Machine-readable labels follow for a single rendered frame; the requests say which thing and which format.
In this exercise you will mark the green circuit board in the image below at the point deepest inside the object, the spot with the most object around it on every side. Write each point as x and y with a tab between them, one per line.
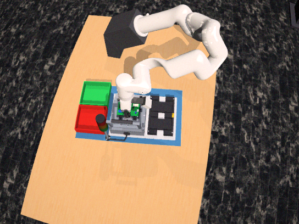
134	110

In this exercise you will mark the red open bin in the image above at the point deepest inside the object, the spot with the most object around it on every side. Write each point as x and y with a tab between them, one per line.
85	120

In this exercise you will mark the green open bin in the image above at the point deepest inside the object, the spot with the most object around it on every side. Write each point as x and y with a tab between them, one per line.
96	93

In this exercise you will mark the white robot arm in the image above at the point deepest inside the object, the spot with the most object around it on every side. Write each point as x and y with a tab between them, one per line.
199	27

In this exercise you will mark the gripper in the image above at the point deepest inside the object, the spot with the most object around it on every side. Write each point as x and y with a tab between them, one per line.
126	106

